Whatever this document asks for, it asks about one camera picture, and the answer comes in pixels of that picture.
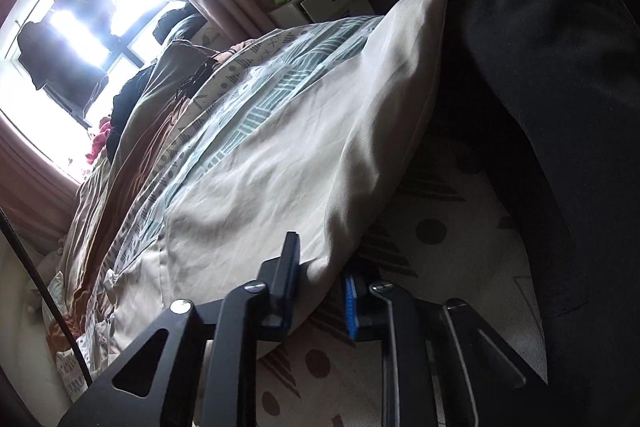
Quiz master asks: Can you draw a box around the tan duvet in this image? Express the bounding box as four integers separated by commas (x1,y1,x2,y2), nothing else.
57,39,221,268

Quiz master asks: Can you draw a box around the dark grey clothes pile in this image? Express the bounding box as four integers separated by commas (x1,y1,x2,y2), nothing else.
152,2,208,45

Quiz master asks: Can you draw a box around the black clothes pile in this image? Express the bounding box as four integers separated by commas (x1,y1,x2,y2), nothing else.
107,67,161,158

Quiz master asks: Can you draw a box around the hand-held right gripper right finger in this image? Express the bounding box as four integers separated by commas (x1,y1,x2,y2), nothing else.
342,275,551,427

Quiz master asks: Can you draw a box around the cream headboard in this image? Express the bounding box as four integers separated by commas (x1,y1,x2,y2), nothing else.
0,237,66,408

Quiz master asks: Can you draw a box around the black cord tangle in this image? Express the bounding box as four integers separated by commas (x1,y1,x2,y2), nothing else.
175,49,238,100

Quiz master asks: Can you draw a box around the red cloth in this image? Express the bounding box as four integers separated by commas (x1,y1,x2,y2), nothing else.
82,117,117,172

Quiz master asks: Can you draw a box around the large beige gathered cloth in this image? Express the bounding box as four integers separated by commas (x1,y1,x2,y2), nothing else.
107,0,473,358

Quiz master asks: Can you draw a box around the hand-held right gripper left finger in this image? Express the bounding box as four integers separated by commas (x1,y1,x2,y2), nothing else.
57,231,302,427

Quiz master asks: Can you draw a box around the black cable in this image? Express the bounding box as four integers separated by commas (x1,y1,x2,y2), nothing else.
0,212,94,385

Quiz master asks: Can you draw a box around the teal triangle patterned duvet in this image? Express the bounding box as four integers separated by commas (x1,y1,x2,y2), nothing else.
85,14,386,358

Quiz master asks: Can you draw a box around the dark cloth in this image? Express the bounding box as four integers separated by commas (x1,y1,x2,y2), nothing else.
430,0,640,427

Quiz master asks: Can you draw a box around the large hanging dark garment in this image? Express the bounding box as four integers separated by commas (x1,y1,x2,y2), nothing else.
17,21,110,118

